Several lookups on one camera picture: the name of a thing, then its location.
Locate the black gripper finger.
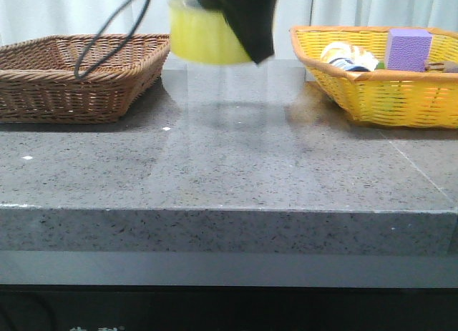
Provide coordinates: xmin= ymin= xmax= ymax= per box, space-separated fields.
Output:
xmin=198 ymin=0 xmax=277 ymax=64

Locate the yellow tape roll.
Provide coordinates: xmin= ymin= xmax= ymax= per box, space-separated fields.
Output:
xmin=169 ymin=0 xmax=251 ymax=65

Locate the bread roll toy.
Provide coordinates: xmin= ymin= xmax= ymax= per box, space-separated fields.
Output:
xmin=320 ymin=41 xmax=379 ymax=71

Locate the blue striped small object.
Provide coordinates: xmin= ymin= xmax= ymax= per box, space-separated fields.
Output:
xmin=328 ymin=57 xmax=369 ymax=72

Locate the purple sponge block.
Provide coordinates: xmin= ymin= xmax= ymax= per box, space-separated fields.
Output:
xmin=384 ymin=28 xmax=433 ymax=72

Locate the yellow woven basket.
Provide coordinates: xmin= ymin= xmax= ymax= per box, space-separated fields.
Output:
xmin=290 ymin=26 xmax=457 ymax=129

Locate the brown small object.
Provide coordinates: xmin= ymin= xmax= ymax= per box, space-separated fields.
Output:
xmin=425 ymin=61 xmax=458 ymax=73

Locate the brown wicker basket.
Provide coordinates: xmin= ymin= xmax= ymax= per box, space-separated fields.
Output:
xmin=1 ymin=34 xmax=170 ymax=124

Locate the black cable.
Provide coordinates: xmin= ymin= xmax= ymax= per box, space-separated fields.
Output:
xmin=74 ymin=0 xmax=155 ymax=79

